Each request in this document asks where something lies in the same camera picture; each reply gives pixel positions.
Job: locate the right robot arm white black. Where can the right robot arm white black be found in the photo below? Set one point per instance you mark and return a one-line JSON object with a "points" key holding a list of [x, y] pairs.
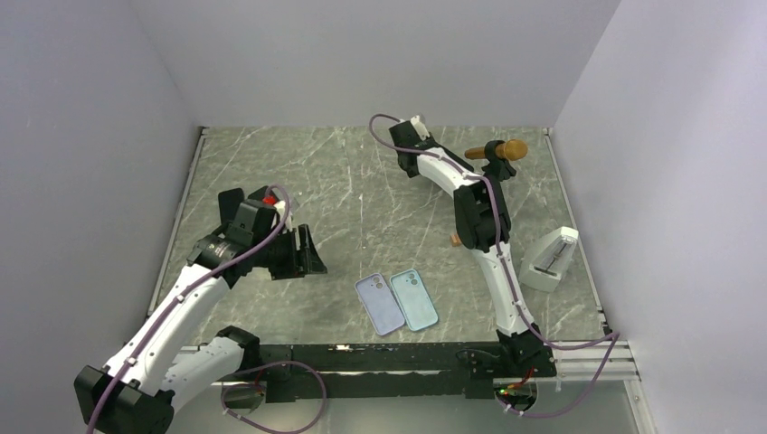
{"points": [[483, 227]]}

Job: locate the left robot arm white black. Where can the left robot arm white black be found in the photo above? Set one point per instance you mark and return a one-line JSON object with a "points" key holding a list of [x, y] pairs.
{"points": [[143, 386]]}

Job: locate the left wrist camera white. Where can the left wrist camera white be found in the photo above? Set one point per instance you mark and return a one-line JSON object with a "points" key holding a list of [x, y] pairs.
{"points": [[283, 211]]}

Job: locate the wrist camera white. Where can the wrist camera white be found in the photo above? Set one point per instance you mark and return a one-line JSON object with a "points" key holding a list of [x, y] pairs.
{"points": [[419, 126], [283, 211]]}

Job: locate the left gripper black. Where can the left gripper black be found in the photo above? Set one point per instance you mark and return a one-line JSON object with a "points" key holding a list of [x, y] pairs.
{"points": [[294, 267]]}

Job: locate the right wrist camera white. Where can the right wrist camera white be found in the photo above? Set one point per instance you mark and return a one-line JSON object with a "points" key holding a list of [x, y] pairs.
{"points": [[419, 126]]}

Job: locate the white phone stand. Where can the white phone stand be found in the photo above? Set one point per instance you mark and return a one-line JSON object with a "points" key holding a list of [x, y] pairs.
{"points": [[546, 261]]}

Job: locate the small brown wooden block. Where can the small brown wooden block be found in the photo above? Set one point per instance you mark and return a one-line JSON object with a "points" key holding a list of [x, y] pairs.
{"points": [[455, 240]]}

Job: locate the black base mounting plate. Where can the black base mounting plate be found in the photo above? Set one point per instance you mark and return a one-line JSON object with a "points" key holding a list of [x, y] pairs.
{"points": [[474, 370]]}

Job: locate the wooden microphone on black stand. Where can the wooden microphone on black stand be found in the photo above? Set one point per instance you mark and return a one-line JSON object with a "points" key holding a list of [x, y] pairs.
{"points": [[499, 154]]}

